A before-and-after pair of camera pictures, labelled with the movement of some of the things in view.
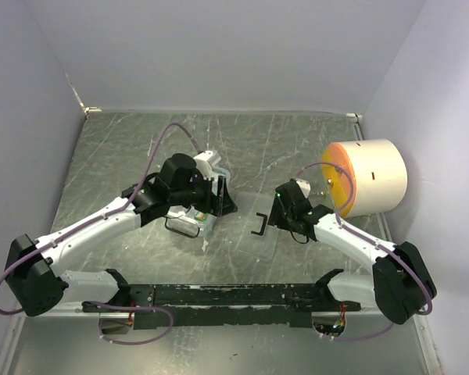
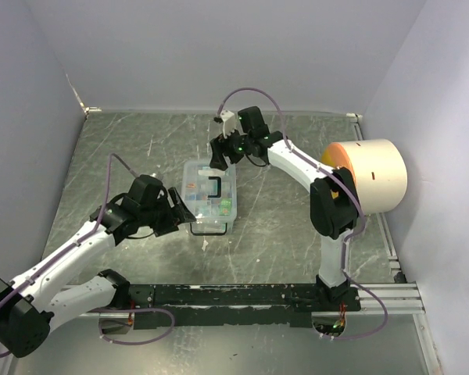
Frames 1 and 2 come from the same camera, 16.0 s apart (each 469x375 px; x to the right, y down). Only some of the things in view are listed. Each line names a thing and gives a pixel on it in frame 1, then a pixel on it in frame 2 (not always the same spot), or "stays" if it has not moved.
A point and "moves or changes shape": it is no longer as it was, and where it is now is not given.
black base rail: [230, 305] stays
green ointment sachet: [201, 216] moves or changes shape
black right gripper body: [281, 217] to [237, 146]
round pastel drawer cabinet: [380, 171] stays
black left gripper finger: [226, 205] to [183, 212]
